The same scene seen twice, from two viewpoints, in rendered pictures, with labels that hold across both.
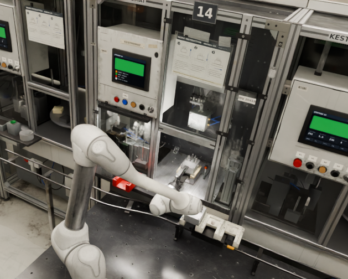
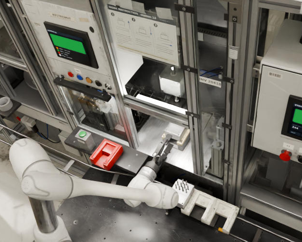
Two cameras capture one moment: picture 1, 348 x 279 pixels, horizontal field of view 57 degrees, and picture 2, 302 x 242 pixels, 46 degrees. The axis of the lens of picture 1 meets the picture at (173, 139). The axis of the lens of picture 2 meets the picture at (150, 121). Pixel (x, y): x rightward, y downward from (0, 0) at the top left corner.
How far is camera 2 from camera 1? 0.77 m
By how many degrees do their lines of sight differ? 23
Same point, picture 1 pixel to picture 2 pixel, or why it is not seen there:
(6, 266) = (26, 222)
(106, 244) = (94, 225)
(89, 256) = not seen: outside the picture
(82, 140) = (16, 168)
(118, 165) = (55, 196)
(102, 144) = (30, 183)
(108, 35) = (33, 6)
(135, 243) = (124, 222)
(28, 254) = not seen: hidden behind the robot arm
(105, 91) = (57, 65)
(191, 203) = (163, 199)
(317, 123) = not seen: outside the picture
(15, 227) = not seen: hidden behind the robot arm
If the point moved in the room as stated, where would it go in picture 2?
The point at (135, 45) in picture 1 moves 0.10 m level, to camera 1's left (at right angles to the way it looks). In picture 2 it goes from (65, 18) to (44, 19)
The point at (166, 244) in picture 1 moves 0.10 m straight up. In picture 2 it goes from (157, 220) to (155, 212)
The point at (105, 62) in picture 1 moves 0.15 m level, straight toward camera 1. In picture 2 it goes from (43, 36) to (40, 56)
